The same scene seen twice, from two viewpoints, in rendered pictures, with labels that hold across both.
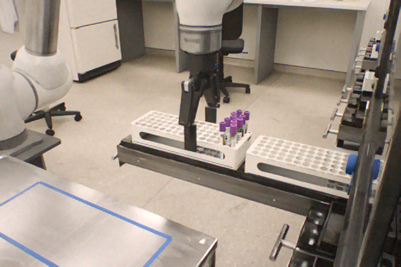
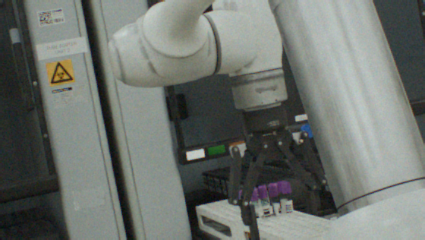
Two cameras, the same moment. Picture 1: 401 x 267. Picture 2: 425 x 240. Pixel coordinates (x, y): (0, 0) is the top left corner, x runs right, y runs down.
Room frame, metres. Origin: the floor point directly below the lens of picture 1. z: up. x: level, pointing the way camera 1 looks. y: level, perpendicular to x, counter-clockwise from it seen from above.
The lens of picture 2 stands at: (1.84, 1.11, 1.14)
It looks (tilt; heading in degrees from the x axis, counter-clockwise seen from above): 3 degrees down; 229
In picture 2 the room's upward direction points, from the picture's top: 11 degrees counter-clockwise
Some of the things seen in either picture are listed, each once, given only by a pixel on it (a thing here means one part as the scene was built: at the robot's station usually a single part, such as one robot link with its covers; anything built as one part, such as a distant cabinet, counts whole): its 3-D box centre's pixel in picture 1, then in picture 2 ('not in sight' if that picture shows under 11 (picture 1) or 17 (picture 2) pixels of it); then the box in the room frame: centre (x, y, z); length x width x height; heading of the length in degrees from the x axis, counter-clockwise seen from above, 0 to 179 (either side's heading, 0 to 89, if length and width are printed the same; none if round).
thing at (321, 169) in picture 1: (316, 170); (239, 223); (0.63, -0.24, 0.83); 0.30 x 0.10 x 0.06; 63
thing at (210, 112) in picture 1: (210, 120); (253, 225); (0.80, -0.01, 0.87); 0.03 x 0.01 x 0.07; 63
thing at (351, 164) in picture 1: (351, 164); (307, 131); (0.42, -0.21, 0.98); 0.03 x 0.01 x 0.03; 153
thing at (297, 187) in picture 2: not in sight; (292, 195); (0.45, -0.26, 0.85); 0.12 x 0.02 x 0.06; 154
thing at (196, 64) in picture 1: (200, 70); (267, 134); (0.76, 0.01, 1.02); 0.08 x 0.07 x 0.09; 153
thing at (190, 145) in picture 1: (190, 136); (312, 210); (0.71, 0.04, 0.88); 0.03 x 0.01 x 0.07; 63
